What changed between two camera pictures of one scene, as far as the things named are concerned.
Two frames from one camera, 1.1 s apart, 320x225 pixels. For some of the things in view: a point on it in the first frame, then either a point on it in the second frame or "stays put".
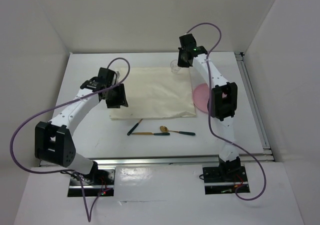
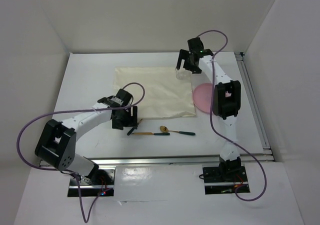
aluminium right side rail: (254, 104) stays put
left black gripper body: (116, 97) → (125, 119)
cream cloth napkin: (156, 92) stays put
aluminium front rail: (174, 160) stays put
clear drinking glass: (174, 66) → (182, 74)
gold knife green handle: (151, 133) stays put
